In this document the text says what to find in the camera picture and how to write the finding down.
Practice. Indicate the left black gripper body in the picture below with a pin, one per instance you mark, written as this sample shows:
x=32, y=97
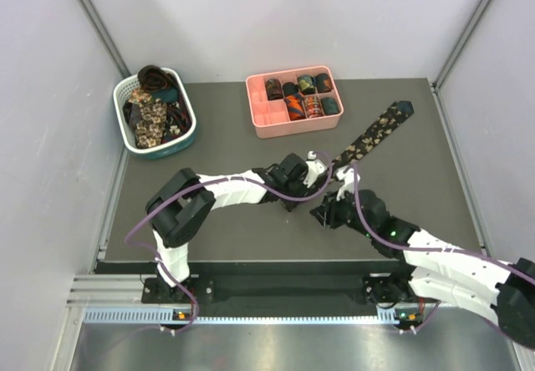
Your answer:
x=298, y=189

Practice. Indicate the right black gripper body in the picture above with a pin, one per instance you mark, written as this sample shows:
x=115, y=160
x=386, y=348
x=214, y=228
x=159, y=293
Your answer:
x=338, y=213

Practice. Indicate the teal white laundry basket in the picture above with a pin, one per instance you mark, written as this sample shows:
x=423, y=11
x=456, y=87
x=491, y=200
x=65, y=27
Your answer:
x=181, y=122

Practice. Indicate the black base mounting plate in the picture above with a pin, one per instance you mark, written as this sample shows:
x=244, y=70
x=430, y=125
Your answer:
x=299, y=289

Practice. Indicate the rolled red multicolour tie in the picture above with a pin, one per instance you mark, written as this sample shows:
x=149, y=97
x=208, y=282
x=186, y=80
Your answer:
x=313, y=107

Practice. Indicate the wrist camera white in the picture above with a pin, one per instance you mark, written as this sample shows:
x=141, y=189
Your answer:
x=349, y=178
x=316, y=169

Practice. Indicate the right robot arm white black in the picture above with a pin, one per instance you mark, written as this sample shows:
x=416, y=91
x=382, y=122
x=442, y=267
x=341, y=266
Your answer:
x=500, y=292

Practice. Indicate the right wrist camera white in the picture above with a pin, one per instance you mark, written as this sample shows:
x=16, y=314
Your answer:
x=349, y=178

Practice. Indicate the pink divided organizer box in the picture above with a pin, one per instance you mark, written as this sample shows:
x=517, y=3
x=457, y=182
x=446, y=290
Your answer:
x=270, y=117

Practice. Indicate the rolled dark green tie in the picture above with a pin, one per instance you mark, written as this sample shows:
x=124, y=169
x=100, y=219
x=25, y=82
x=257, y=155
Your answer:
x=323, y=83

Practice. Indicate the rolled dark teal tie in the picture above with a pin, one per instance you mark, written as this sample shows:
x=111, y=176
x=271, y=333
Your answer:
x=330, y=106

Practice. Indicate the aluminium frame rail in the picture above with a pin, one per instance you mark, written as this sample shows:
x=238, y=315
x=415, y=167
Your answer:
x=114, y=300

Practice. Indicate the black gold floral tie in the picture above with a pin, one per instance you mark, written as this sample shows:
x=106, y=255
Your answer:
x=390, y=120

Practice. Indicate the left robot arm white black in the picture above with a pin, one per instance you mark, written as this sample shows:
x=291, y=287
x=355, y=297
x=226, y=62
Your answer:
x=181, y=206

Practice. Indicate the dark grey table mat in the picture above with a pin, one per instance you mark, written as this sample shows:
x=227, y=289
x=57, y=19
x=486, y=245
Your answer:
x=413, y=171

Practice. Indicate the rolled green yellow tie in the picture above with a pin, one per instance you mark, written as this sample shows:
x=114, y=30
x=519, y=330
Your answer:
x=306, y=84

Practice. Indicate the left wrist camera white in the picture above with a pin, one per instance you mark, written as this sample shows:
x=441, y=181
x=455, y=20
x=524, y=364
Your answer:
x=316, y=169

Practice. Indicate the rolled orange navy striped tie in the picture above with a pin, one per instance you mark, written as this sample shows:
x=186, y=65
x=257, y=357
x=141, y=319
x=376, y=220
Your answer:
x=295, y=108

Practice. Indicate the brown patterned tie in basket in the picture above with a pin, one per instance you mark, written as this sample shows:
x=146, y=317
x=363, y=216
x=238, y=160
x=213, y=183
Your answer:
x=154, y=79

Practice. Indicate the rolled black tie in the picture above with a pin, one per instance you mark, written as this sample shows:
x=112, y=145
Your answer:
x=290, y=89

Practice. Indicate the rolled maroon patterned tie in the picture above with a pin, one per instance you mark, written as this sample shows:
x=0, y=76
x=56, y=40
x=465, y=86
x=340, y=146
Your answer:
x=274, y=90

